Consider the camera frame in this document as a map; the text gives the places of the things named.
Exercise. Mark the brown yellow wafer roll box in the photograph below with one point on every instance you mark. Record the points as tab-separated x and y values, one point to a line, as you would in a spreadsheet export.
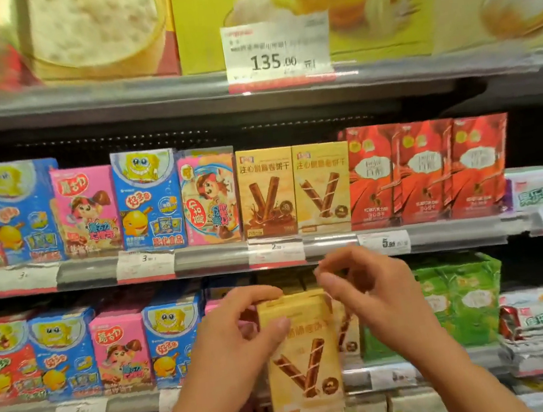
267	194

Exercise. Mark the grey metal shelf rail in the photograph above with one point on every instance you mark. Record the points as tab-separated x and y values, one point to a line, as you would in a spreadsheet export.
88	100
208	257
128	407

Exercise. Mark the person's left thumb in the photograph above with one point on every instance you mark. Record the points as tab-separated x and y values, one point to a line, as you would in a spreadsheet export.
272	340

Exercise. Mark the red biscuit stick box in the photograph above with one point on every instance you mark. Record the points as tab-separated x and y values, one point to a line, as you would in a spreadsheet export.
424	173
480	168
372	177

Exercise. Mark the large white price tag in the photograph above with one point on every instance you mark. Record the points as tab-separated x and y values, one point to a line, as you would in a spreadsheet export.
276	53

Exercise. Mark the green biscuit stick box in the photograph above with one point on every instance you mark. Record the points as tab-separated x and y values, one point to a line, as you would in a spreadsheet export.
377	344
476	301

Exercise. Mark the large red yellow cereal box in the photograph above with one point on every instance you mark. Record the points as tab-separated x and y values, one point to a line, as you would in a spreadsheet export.
79	34

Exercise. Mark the person's right forearm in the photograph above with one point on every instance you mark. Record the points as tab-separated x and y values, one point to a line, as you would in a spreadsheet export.
466	382

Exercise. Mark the person's right thumb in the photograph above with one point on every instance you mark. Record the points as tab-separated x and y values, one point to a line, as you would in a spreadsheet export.
341	299

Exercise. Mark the cream wafer roll box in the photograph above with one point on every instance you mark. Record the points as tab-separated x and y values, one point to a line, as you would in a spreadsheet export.
323	189
348	335
304	363

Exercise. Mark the blue cartoon snack box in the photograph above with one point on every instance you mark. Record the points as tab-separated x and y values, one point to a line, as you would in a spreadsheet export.
171	336
149	202
66	357
23	211

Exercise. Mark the pink cartoon snack box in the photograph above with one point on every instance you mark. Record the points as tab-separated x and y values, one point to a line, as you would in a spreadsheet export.
210	199
87	212
121	353

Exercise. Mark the person's left hand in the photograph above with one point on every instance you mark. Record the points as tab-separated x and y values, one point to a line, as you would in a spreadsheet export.
222	359

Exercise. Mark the person's right hand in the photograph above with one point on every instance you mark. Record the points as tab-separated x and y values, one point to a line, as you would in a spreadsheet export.
393	297

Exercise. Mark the white orange-print snack packet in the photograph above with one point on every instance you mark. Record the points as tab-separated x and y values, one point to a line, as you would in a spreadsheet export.
537	295

